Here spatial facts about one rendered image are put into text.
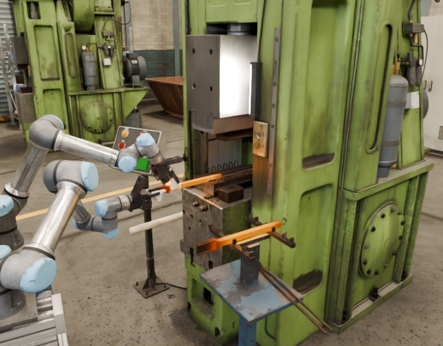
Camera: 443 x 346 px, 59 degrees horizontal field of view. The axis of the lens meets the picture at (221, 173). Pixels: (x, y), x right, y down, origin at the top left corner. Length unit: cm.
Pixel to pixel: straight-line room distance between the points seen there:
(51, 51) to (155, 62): 495
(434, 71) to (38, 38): 601
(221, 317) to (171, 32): 983
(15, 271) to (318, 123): 151
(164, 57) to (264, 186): 957
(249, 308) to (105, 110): 555
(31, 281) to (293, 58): 135
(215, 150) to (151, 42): 890
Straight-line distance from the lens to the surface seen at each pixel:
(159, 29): 1134
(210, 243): 160
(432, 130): 707
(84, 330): 279
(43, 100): 671
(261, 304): 174
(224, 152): 249
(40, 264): 146
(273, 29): 191
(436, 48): 700
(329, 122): 217
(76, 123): 682
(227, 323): 248
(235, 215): 212
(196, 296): 264
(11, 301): 162
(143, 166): 246
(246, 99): 210
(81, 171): 162
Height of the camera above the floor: 174
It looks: 19 degrees down
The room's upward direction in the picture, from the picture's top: straight up
